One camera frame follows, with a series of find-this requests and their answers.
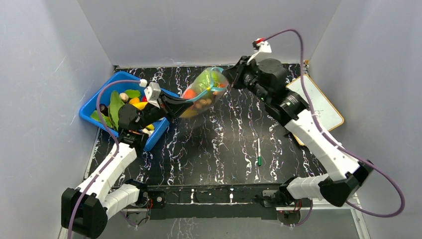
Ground aluminium frame rail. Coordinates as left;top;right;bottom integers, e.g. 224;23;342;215
57;186;372;239

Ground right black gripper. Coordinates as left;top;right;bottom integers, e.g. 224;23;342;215
221;57;270;105

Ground white dry erase board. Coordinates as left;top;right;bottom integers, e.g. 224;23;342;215
304;74;344;131

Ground clear zip top bag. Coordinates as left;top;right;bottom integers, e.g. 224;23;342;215
181;67;228;119

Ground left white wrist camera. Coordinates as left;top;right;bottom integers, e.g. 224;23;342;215
139;79;161;110

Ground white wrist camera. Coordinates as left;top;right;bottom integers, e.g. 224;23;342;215
139;79;161;110
246;38;272;65

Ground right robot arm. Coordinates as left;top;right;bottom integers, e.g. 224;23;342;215
222;56;372;207

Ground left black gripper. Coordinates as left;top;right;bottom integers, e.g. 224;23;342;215
137;91;194;131

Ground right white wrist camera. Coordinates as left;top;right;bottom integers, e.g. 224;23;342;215
246;38;272;65

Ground green capped white marker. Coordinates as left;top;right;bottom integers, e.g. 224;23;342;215
257;138;262;166

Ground green cabbage toy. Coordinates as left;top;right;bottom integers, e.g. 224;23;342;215
193;69;221;93

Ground blue plastic bin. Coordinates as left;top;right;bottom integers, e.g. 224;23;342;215
79;71;180;152

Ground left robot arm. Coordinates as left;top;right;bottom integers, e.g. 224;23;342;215
61;93;194;239

